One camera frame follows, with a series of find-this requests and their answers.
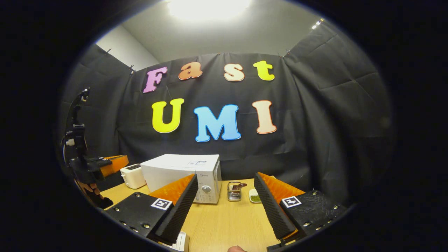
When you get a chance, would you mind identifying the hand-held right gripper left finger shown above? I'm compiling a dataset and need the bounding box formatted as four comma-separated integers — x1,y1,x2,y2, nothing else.
105,174,198,245

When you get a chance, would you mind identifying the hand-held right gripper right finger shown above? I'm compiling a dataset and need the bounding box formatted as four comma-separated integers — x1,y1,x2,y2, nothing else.
254,172,348,242

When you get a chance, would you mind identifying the white microwave oven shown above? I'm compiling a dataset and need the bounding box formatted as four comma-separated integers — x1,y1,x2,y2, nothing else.
141,154,222,204

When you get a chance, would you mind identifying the white toaster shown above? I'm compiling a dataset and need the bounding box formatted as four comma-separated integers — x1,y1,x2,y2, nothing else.
120,164,147,189

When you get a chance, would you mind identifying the metal utensil holder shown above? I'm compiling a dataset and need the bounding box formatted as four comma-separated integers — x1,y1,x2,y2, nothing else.
227,181,247,202

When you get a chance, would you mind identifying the black backdrop cloth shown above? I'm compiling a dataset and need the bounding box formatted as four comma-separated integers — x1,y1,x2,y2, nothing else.
59,21,396,207

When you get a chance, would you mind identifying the large ceiling light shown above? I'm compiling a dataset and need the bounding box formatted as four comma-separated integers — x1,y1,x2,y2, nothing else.
167,0,252,21

